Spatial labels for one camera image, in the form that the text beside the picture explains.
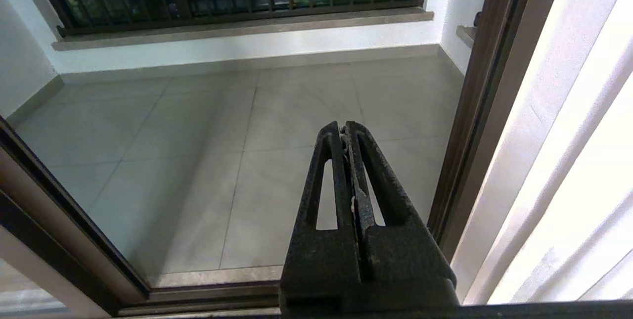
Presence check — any dark brown door jamb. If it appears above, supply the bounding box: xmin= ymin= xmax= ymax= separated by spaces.
xmin=428 ymin=0 xmax=572 ymax=261

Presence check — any dark metal balcony railing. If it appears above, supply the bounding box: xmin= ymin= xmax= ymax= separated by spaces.
xmin=27 ymin=0 xmax=426 ymax=38

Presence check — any white curtain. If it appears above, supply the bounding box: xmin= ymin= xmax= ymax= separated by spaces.
xmin=452 ymin=0 xmax=633 ymax=306

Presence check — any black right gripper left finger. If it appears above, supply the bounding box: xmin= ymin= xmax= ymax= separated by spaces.
xmin=279 ymin=121 xmax=361 ymax=311

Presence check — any stone side window sill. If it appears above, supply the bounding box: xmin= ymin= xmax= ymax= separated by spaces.
xmin=456 ymin=25 xmax=478 ymax=48

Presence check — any brown framed glass sliding door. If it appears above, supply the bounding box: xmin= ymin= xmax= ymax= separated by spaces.
xmin=0 ymin=116 xmax=151 ymax=306

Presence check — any stone sill under balcony railing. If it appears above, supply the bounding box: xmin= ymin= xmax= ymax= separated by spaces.
xmin=52 ymin=7 xmax=435 ymax=51

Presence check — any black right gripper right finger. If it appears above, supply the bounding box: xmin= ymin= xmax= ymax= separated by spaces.
xmin=345 ymin=121 xmax=460 ymax=310

